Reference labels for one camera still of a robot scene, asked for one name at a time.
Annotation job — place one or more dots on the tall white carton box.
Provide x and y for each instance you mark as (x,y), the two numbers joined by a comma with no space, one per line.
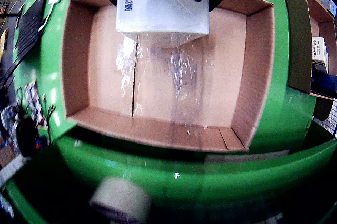
(163,5)

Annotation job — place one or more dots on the large open cardboard box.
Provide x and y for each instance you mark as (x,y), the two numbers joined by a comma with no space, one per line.
(171,90)

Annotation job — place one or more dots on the black laptop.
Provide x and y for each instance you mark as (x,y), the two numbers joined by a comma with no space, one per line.
(30,29)

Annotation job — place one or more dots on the black white patterned strip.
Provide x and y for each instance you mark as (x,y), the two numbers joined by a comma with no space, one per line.
(35,103)

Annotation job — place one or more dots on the black rounded pouch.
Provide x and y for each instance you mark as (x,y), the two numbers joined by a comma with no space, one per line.
(26,137)

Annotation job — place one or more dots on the beige tape roll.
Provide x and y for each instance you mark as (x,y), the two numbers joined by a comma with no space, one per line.
(121,197)

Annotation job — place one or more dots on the green metal machine frame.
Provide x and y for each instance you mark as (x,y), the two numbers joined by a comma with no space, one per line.
(210,182)

